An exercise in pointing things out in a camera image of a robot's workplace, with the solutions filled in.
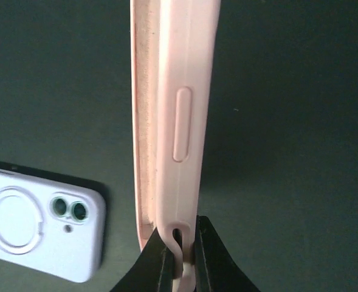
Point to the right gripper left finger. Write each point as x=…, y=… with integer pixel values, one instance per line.
x=153, y=271

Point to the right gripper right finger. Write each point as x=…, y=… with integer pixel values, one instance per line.
x=215, y=269

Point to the lavender cased phone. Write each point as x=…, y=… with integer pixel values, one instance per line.
x=51, y=226

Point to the pink phone case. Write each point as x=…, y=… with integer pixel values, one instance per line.
x=172, y=47

